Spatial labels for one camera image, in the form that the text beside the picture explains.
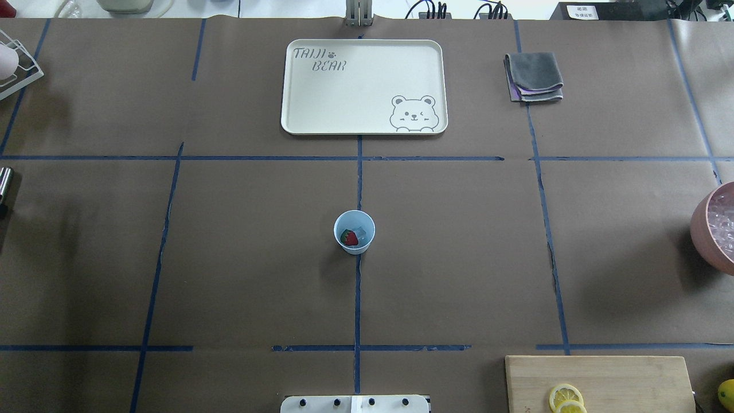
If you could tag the black power strip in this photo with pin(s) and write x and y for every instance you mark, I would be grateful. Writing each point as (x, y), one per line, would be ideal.
(467, 10)

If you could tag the pink bowl of ice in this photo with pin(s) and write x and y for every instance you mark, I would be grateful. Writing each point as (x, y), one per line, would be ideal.
(711, 228)

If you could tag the white wire cup rack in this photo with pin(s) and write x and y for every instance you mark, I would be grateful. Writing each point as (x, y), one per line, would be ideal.
(28, 69)

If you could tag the lemon slices stack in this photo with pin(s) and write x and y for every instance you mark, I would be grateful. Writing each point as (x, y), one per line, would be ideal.
(566, 398)

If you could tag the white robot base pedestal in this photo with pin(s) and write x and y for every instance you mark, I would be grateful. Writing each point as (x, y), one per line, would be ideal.
(356, 403)

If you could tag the aluminium frame post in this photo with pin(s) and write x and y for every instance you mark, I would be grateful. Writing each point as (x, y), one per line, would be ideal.
(359, 13)

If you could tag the bamboo cutting board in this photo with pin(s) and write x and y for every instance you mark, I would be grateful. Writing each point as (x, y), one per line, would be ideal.
(607, 383)

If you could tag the yellow lemon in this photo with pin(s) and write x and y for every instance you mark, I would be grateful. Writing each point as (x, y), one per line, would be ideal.
(725, 394)

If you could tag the steel muddler black tip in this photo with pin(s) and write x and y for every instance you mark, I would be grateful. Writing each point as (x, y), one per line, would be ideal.
(6, 175)

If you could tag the light blue plastic cup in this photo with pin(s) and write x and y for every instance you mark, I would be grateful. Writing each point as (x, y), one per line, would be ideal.
(352, 219)

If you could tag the red strawberry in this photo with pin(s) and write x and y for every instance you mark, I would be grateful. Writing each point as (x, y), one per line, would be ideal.
(347, 238)

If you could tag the grey purple folded cloths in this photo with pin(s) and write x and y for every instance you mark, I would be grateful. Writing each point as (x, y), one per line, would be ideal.
(533, 77)

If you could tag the cream bear serving tray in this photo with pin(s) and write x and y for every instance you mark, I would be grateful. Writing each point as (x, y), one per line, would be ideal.
(364, 86)

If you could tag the clear ice cube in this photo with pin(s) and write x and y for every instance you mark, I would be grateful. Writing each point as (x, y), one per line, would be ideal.
(359, 233)

